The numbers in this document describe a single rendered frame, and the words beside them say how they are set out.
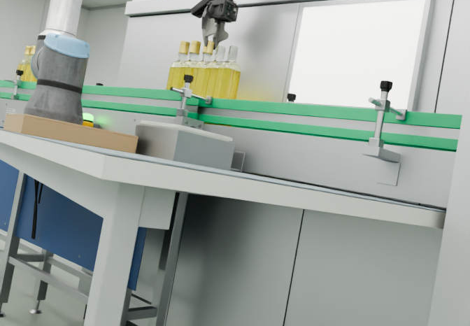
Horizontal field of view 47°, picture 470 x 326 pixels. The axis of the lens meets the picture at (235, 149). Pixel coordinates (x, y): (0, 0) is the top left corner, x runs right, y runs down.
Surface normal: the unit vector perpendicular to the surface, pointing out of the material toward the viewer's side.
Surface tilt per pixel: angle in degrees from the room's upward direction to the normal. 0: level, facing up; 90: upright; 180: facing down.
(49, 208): 90
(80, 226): 90
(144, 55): 90
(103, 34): 90
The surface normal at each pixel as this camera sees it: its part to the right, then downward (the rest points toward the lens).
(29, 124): 0.52, 0.07
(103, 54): -0.64, -0.15
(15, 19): 0.74, 0.11
